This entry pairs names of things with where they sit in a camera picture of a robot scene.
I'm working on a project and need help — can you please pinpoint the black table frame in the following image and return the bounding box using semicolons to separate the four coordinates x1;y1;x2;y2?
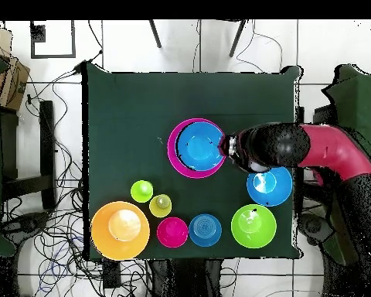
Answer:
0;100;57;211

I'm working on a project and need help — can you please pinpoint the small blue plastic bowl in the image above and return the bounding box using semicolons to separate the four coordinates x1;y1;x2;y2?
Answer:
188;213;223;248

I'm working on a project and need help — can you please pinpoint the grey chair base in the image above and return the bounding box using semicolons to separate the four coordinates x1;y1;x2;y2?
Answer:
298;213;333;246

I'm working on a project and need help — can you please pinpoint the light green plastic cup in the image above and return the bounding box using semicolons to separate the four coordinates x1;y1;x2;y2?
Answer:
130;179;155;204

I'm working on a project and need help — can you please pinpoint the red plastic bowl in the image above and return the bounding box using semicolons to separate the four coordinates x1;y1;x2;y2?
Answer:
156;217;189;249

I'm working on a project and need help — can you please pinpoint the black box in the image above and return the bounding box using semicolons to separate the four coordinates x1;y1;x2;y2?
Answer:
312;104;336;125

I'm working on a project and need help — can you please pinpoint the dark green table cloth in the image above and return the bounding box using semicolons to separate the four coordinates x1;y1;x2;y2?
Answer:
85;63;301;261

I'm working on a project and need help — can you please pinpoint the green plastic bowl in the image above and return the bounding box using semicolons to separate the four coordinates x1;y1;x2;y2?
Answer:
230;203;277;249

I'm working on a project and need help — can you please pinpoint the pink plastic bowl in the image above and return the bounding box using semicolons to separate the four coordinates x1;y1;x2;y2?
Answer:
167;118;227;179

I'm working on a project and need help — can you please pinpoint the large blue plastic bowl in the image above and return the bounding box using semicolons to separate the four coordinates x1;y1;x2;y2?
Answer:
176;121;226;172
246;166;294;207

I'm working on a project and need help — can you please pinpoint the black stand leg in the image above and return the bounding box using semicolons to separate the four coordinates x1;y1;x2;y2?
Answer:
228;19;248;59
148;19;162;50

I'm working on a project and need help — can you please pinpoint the orange plastic bowl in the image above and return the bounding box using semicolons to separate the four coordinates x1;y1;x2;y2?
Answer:
90;200;151;261

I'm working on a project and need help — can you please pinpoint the grey stand base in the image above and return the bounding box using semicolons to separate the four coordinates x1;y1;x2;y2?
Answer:
1;211;50;245

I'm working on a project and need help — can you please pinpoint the yellow plastic cup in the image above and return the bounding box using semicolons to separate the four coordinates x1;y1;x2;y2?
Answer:
148;193;173;218

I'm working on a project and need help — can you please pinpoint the cardboard box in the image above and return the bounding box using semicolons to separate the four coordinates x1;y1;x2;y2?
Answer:
0;26;31;112

